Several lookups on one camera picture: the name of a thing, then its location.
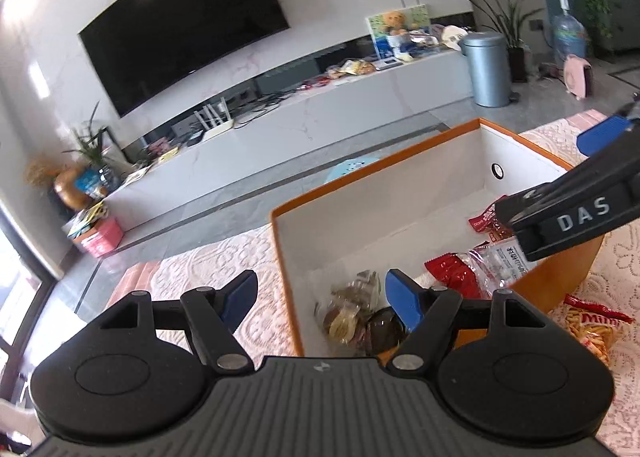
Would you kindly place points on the green black snack packet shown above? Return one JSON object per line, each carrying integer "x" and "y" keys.
{"x": 384, "y": 332}

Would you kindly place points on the pink checkered mat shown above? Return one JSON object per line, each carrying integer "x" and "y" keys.
{"x": 135, "y": 279}

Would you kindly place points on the white television cabinet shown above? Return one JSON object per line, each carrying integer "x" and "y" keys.
{"x": 300, "y": 127}

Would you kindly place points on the white cap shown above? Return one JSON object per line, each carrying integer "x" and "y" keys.
{"x": 454, "y": 36}

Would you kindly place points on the plant in glass vase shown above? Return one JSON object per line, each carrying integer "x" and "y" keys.
{"x": 95, "y": 152}

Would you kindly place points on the red stick snack packet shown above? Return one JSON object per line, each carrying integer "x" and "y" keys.
{"x": 592, "y": 332}

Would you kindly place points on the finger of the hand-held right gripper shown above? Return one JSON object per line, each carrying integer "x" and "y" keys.
{"x": 520, "y": 207}
{"x": 602, "y": 136}

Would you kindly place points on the snack bags on cabinet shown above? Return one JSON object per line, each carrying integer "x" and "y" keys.
{"x": 350, "y": 68}

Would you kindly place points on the pink heater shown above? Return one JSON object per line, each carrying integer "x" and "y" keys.
{"x": 577, "y": 77}

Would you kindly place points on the grey trash can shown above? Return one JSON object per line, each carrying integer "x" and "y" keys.
{"x": 484, "y": 69}

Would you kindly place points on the teddy bear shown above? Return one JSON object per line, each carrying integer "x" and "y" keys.
{"x": 395, "y": 23}

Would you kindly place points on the water jug with pump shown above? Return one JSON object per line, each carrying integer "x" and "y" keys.
{"x": 569, "y": 34}

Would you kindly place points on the orange vase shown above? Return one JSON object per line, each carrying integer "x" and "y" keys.
{"x": 70, "y": 189}

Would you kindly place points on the person's left leg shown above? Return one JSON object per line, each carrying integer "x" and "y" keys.
{"x": 17, "y": 414}

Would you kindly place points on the large red snack packet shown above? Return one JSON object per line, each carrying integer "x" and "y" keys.
{"x": 450, "y": 271}

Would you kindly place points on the potted long-leaf plant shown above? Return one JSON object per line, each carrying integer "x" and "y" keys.
{"x": 507, "y": 22}

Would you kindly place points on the white router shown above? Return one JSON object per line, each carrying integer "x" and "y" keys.
{"x": 212, "y": 122}

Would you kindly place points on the black television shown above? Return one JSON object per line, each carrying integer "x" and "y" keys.
{"x": 185, "y": 22}

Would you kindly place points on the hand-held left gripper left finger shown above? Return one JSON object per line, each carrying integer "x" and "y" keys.
{"x": 241, "y": 293}

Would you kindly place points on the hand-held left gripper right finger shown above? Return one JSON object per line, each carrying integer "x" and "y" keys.
{"x": 404, "y": 298}

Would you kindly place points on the pink box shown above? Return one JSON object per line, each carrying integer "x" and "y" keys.
{"x": 100, "y": 237}

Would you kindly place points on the light blue stool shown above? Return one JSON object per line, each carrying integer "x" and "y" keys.
{"x": 350, "y": 167}

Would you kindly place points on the clear assorted snack packet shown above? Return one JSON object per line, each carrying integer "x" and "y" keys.
{"x": 345, "y": 314}

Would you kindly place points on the green picture board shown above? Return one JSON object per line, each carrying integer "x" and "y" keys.
{"x": 415, "y": 17}

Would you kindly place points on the dark cabinet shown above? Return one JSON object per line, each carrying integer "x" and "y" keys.
{"x": 622, "y": 2}

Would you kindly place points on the orange cardboard box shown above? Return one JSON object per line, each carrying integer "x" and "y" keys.
{"x": 400, "y": 202}

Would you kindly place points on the clear sausage packet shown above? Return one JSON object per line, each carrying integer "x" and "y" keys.
{"x": 500, "y": 257}

